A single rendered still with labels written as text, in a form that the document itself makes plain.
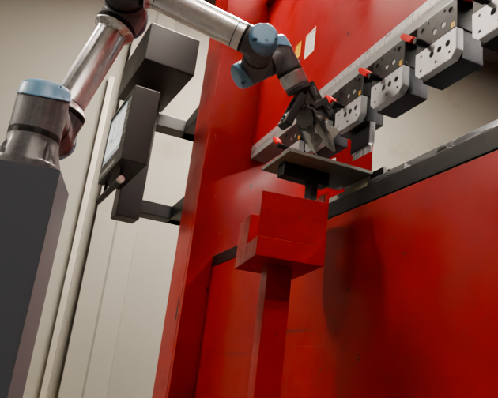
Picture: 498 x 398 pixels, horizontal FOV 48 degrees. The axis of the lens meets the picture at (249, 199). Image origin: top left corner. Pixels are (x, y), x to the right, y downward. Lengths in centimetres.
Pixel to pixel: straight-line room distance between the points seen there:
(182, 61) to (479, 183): 194
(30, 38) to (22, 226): 368
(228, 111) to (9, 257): 156
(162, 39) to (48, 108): 150
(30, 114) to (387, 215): 82
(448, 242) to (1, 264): 86
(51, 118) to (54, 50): 343
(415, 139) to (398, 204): 380
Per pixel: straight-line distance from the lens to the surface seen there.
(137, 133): 254
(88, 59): 158
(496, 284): 101
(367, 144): 171
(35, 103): 136
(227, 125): 255
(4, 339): 121
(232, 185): 246
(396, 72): 163
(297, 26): 246
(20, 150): 131
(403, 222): 123
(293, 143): 212
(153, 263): 415
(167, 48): 279
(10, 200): 125
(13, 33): 488
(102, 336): 401
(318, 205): 131
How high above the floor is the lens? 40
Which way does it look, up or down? 18 degrees up
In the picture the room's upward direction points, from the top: 7 degrees clockwise
